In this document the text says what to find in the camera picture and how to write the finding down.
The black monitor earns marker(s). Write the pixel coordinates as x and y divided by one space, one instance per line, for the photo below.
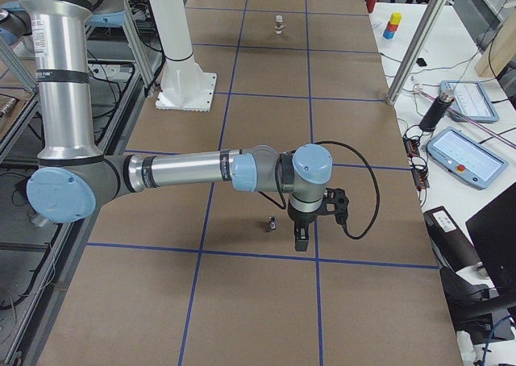
492 230

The yellow red blue block stack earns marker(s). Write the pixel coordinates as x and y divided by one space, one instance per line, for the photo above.
392 25

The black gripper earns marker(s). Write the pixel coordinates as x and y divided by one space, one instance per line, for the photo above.
301 218

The far blue teach pendant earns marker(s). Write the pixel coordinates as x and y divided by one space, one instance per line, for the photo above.
471 100

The aluminium frame post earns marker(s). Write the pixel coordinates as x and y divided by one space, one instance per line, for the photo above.
428 20

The wooden block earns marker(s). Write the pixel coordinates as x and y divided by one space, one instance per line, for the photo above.
500 52

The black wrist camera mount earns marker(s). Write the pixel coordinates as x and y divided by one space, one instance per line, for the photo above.
335 202

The blue teach pendant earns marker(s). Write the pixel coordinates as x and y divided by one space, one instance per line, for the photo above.
465 158
471 100

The small metal valve fitting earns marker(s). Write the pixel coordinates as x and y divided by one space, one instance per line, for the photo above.
271 224

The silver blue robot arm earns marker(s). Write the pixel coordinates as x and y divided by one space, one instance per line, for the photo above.
75 177
16 15

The orange circuit board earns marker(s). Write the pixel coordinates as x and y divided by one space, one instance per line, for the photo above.
418 164

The black water bottle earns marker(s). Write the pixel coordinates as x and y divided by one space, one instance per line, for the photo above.
436 111

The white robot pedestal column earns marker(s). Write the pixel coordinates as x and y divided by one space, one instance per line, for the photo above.
184 85

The near blue teach pendant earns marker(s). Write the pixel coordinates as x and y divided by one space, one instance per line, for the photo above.
465 158

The small black square sensor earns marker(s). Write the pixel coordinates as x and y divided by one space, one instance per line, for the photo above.
421 62

